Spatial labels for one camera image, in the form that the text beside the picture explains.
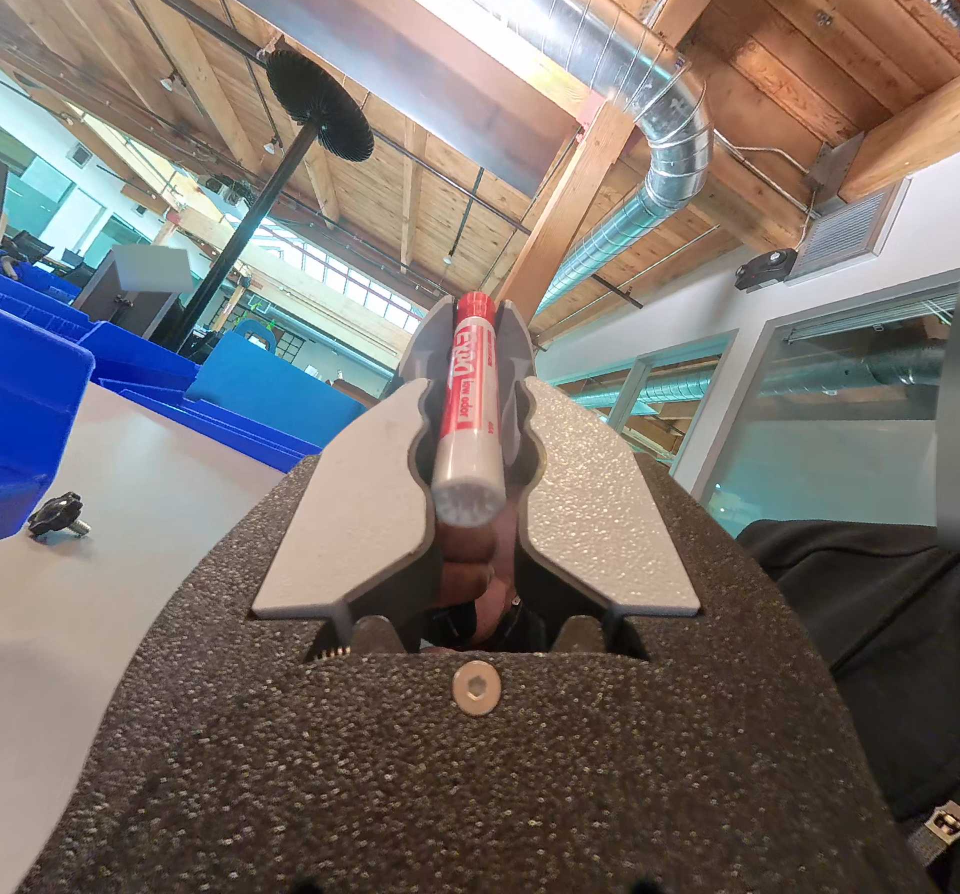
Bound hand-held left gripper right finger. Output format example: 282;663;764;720
516;375;704;619

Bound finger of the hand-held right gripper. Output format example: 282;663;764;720
493;299;537;464
396;296;457;394

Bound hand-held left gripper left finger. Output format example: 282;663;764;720
249;378;444;621

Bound red and white marker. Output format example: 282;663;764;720
430;291;509;529

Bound large blue plastic bin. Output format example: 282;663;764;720
0;307;96;540

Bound light blue panel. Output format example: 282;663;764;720
185;318;370;454

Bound small black metal part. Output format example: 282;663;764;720
27;490;93;540

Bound wooden post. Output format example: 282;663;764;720
493;100;640;327

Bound spiral metal duct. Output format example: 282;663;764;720
390;0;714;160
534;121;714;315

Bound black wall alarm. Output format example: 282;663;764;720
733;247;801;293

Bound white wall vent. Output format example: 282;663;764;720
786;176;914;285

